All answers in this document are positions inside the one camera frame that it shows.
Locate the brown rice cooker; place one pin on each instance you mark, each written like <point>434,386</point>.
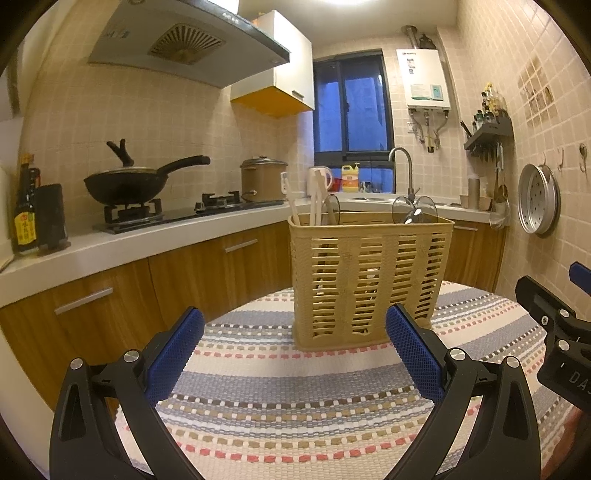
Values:
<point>261,184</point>

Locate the hanging brass ladle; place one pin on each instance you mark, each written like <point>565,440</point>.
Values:
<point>501,191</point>

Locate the black wok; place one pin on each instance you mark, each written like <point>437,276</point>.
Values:
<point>124,187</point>

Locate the black cylinder container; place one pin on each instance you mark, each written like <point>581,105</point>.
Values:
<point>50,217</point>

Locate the metal exhaust pipe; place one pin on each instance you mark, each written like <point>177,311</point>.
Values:
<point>409,38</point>

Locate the white and orange wall cabinet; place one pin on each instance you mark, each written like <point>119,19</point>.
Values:
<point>286,55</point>

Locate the row of seasoning bottles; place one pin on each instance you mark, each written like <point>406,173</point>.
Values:
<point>489,106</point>

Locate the dark framed window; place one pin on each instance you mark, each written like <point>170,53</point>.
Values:
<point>360,115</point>

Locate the beige plastic utensil basket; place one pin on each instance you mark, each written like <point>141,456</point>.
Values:
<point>369,277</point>

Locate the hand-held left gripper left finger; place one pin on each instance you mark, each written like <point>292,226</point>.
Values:
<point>178,350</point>

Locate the dark object beside pipe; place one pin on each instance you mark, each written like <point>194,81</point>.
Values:
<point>427,41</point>

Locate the round metal steamer tray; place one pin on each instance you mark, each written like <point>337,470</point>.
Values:
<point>535,198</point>

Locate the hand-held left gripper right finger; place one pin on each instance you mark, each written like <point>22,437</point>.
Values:
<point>413,350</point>

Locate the steel sink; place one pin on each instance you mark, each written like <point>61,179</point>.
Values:
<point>443,201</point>

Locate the dark soy sauce bottle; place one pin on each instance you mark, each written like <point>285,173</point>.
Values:
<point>25,221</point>

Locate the yellow detergent bottle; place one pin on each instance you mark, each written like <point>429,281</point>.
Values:
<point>350,180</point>

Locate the white water heater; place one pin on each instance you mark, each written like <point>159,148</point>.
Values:
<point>422,78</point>

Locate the grey range hood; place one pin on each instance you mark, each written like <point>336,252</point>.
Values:
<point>184,46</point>

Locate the steel cylinder flask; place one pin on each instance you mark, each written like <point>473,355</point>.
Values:
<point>474,194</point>

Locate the striped woven mat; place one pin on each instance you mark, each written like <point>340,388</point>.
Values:
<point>300,392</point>

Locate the dark loop utensil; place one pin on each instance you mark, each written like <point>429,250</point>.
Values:
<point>325,217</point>

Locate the black gas stove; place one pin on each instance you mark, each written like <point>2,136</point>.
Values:
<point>134,214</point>

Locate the metal faucet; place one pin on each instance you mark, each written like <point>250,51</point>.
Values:
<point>410,175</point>

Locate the clear round utensil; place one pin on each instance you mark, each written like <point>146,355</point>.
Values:
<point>398,210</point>

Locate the water heater pipes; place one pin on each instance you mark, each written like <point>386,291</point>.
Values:
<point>430,138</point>

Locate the hanging metal spoon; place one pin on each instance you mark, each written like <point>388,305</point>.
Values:
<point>583,150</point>

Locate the hanging metal strainer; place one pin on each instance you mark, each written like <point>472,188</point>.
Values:
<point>499,214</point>

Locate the white spatula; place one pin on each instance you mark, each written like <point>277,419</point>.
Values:
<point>288,194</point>

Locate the grey wall rack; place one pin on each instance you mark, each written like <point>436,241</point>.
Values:
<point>491,131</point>

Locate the white electric kettle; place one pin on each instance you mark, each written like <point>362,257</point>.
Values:
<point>327,177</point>

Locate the black utensil on rack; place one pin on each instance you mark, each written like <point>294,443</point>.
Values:
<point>466,128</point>

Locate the wall hook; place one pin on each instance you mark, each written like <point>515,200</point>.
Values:
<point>560,159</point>

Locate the brown wall tile stickers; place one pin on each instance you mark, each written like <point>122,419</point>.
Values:
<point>535,92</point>

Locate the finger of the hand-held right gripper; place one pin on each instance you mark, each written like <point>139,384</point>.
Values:
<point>535,300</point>
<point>582,274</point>

